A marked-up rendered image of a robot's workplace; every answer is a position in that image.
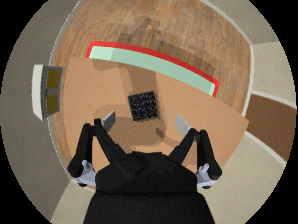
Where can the black box with knobs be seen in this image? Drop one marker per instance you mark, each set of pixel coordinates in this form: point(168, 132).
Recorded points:
point(143, 107)

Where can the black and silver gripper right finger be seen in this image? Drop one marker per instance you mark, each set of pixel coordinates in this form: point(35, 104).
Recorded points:
point(208, 170)

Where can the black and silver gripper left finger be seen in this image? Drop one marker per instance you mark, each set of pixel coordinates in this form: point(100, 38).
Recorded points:
point(80, 167)

